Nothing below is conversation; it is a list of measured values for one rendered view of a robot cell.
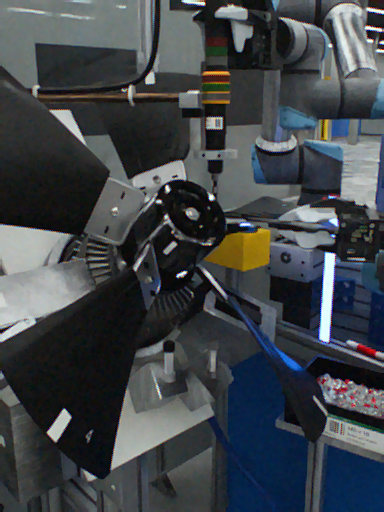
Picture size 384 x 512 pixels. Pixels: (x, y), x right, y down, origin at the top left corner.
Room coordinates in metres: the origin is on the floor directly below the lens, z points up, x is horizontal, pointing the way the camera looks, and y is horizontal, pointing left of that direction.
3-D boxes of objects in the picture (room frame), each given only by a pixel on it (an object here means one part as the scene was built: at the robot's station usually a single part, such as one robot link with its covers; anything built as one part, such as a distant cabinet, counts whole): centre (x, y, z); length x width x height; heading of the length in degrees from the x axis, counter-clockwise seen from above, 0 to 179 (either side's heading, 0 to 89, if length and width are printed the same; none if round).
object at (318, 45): (1.08, -0.21, 1.48); 0.11 x 0.08 x 0.09; 142
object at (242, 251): (1.31, -0.11, 1.02); 0.16 x 0.10 x 0.11; 42
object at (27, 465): (0.95, 0.35, 0.73); 0.15 x 0.09 x 0.22; 42
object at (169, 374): (0.76, 0.04, 0.99); 0.02 x 0.02 x 0.06
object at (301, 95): (1.07, -0.22, 1.38); 0.11 x 0.08 x 0.11; 85
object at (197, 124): (0.85, -0.03, 1.34); 0.09 x 0.07 x 0.10; 77
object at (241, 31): (0.85, -0.07, 1.48); 0.09 x 0.03 x 0.06; 151
